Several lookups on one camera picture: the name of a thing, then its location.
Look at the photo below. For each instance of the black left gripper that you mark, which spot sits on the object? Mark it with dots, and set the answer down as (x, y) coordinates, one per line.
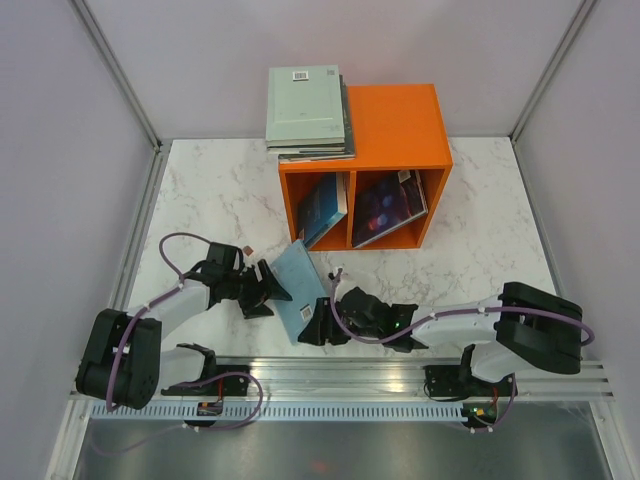
(267, 287)

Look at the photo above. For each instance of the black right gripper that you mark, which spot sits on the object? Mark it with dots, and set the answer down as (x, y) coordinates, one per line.
(319, 327)

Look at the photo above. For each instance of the light blue book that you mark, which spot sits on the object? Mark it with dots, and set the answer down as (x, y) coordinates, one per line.
(296, 273)

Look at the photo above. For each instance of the teal ocean cover book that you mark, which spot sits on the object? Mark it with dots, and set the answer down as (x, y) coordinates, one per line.
(322, 208)

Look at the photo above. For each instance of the dark galaxy cover book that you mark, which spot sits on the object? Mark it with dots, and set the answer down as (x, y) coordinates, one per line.
(389, 204)

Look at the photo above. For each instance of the black cover book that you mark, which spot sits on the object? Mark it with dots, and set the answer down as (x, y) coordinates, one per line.
(274, 150)

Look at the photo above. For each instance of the Alice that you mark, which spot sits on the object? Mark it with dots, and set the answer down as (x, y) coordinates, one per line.
(348, 151)

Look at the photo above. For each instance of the grey-green book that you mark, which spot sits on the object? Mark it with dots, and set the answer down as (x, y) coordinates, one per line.
(304, 106)

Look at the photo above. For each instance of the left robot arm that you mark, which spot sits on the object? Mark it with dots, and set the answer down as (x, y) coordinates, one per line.
(121, 363)

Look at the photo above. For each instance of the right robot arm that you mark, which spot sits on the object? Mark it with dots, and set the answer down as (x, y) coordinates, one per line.
(521, 328)

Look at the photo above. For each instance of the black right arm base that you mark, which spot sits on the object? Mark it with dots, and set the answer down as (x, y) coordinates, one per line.
(442, 384)

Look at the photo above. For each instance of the orange wooden shelf box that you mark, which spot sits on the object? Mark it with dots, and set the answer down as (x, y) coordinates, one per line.
(396, 127)

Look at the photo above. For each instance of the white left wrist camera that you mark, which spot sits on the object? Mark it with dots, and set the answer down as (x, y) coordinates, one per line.
(248, 251)

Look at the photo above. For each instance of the white slotted cable duct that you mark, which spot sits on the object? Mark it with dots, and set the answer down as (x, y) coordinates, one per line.
(237, 410)

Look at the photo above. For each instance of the left aluminium frame post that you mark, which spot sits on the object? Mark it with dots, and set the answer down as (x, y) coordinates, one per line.
(99, 40)

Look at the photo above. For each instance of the aluminium frame post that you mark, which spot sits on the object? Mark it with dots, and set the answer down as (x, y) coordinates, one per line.
(99, 40)
(562, 50)

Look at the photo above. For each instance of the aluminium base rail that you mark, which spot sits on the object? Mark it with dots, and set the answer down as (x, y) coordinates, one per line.
(556, 428)

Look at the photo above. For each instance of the right aluminium frame post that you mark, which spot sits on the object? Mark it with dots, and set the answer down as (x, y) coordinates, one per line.
(562, 50)

